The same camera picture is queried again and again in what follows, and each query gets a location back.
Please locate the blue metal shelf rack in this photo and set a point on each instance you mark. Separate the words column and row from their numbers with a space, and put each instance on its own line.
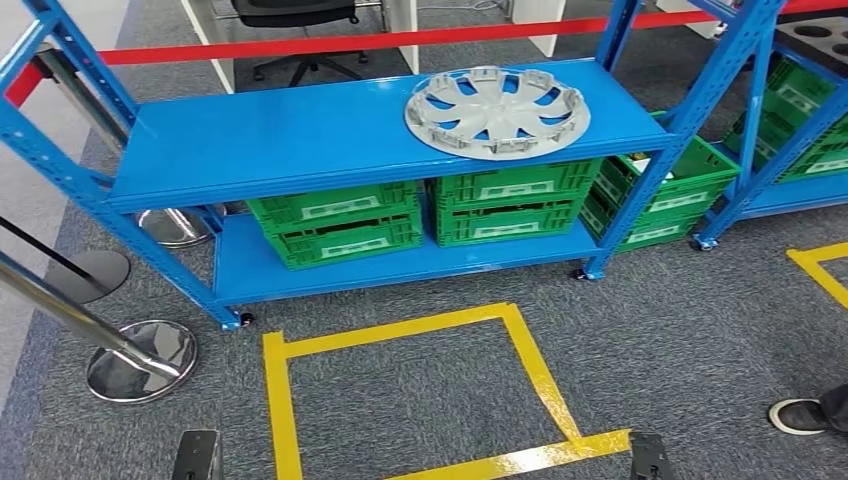
column 795, row 192
column 298, row 139

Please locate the green plastic crate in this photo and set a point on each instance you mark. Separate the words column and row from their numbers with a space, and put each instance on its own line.
column 652, row 232
column 795, row 93
column 331, row 208
column 821, row 156
column 517, row 185
column 351, row 245
column 689, row 189
column 503, row 228

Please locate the grey plastic wheel cover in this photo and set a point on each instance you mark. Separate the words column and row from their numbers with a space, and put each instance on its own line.
column 495, row 114

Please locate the red barrier tape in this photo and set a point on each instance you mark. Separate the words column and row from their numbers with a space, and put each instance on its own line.
column 331, row 43

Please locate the small white item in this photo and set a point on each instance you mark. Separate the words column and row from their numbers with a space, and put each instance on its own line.
column 659, row 175

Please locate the white office desk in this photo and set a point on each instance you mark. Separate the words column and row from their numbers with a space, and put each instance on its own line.
column 689, row 16
column 208, row 53
column 540, row 23

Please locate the chrome round stanchion base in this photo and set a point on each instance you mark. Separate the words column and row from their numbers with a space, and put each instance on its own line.
column 146, row 378
column 172, row 228

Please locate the black office chair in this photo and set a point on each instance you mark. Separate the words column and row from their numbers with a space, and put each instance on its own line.
column 291, row 10

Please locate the black left robot foot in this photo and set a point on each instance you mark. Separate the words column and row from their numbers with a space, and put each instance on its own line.
column 197, row 456

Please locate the black robot foot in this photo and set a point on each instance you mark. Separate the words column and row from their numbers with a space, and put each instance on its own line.
column 650, row 458
column 197, row 456

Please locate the black right robot foot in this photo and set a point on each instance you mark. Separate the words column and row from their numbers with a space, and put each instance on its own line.
column 650, row 458

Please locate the black round stanchion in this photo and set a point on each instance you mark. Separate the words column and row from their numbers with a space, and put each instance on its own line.
column 99, row 272

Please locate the chrome stanchion pole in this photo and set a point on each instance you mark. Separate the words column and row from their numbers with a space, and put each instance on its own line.
column 60, row 308

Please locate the person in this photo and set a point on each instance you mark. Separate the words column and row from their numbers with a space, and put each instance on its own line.
column 805, row 416

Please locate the grey tray with holes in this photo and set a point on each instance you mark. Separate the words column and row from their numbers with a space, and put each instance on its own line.
column 818, row 40

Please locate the black barrier post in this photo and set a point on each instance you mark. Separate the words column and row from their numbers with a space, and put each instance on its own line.
column 79, row 96

